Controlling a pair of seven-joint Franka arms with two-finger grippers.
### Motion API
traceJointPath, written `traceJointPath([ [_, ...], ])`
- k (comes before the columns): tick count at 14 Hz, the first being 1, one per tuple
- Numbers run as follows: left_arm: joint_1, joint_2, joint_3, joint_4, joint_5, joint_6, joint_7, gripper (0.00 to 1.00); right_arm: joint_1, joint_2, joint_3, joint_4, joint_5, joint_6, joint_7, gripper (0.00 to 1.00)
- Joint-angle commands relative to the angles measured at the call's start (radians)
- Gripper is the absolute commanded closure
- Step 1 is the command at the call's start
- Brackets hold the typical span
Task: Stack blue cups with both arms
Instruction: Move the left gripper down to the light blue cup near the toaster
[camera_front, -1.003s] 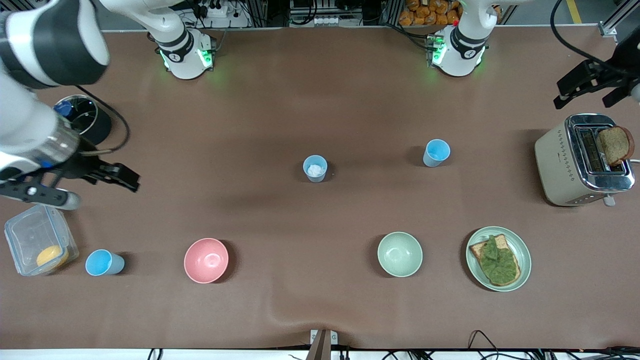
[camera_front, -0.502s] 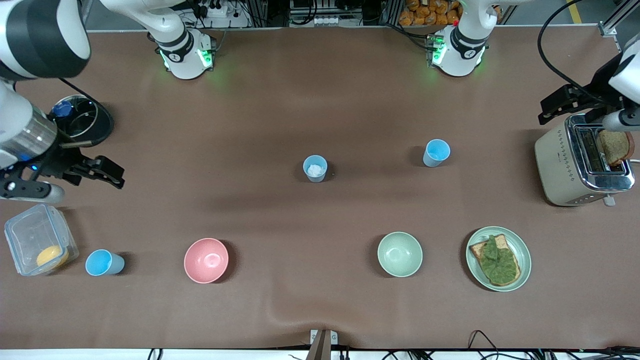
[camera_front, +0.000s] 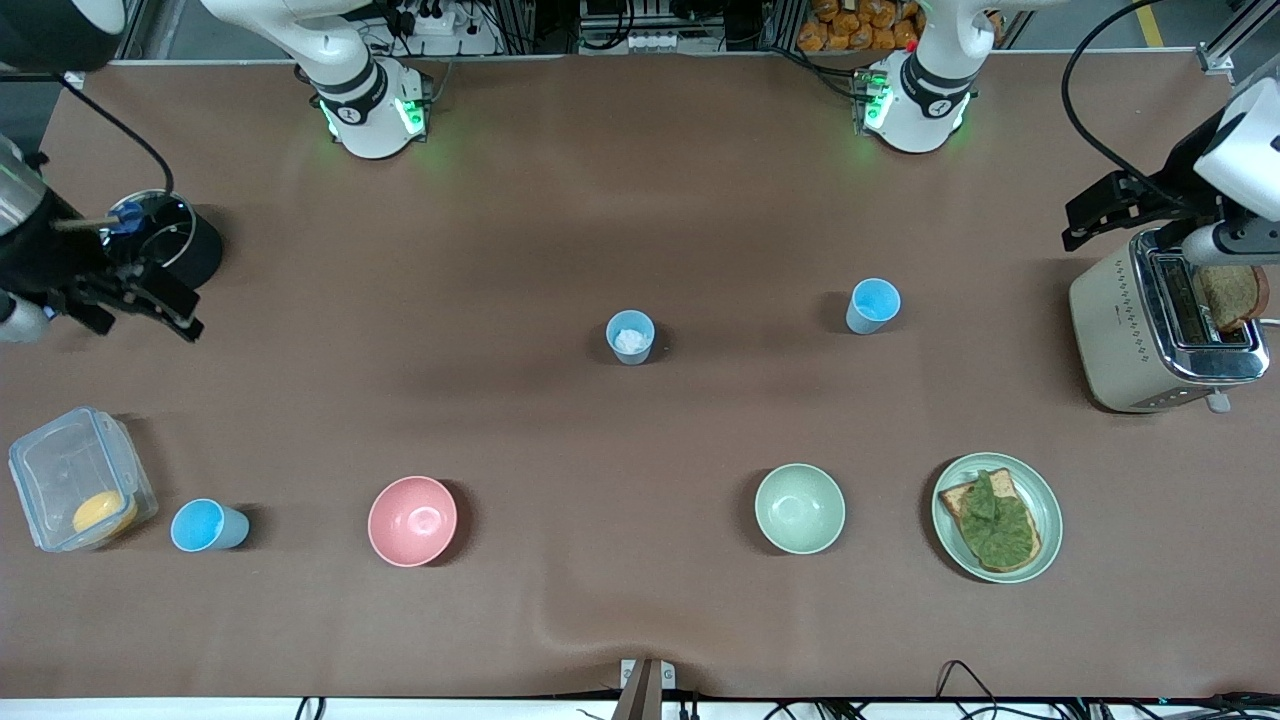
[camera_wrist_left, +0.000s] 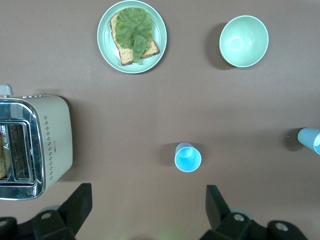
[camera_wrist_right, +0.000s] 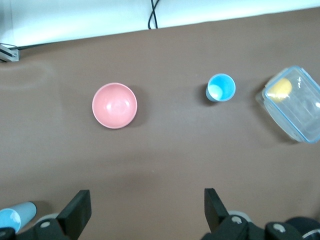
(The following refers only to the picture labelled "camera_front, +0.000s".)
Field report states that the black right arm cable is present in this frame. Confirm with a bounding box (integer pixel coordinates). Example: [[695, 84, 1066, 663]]
[[55, 72, 177, 196]]

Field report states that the beige and chrome toaster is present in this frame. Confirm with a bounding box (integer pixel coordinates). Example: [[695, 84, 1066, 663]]
[[1068, 227, 1273, 414]]

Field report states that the bag of orange buns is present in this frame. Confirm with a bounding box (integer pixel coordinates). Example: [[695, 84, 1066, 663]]
[[797, 0, 926, 53]]

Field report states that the blue cup with white paper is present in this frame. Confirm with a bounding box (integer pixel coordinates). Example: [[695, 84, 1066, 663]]
[[606, 310, 657, 366]]

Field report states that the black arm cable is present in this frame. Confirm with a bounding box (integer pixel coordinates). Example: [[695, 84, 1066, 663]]
[[55, 72, 177, 196], [1060, 0, 1201, 211]]

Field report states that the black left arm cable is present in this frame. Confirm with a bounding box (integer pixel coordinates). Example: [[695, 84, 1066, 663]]
[[1060, 0, 1201, 211]]

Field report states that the black cable loop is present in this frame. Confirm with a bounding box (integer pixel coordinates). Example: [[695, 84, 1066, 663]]
[[935, 660, 1001, 720]]

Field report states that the pale green bowl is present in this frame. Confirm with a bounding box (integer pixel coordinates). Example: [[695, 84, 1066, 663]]
[[754, 463, 847, 555]]

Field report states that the glass lid with blue knob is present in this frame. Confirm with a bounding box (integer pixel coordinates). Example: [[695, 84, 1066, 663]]
[[105, 192, 194, 276]]

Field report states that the brown bread slice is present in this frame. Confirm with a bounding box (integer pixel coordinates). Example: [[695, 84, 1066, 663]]
[[1195, 262, 1271, 333]]

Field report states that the pale green plate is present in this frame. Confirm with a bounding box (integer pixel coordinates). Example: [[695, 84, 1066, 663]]
[[931, 453, 1064, 584]]

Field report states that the dark saucepan with blue handle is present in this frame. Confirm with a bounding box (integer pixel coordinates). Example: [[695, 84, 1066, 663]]
[[98, 188, 225, 294]]

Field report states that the clear container with blue rim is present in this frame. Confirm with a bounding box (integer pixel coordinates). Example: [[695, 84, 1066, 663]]
[[8, 406, 159, 553]]

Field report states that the toast slice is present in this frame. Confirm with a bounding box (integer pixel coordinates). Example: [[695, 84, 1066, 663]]
[[938, 468, 1043, 574]]

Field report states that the green lettuce leaf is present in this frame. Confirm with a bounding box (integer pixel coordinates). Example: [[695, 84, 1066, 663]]
[[960, 470, 1038, 569]]

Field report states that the metal camera bracket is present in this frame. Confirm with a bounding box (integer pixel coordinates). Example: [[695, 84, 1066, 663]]
[[612, 658, 676, 720]]

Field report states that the pink bowl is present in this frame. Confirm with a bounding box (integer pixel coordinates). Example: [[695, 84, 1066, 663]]
[[367, 476, 459, 568]]

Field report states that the blue plastic cup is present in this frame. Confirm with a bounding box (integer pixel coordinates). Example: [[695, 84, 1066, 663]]
[[170, 498, 251, 553], [846, 278, 902, 335]]

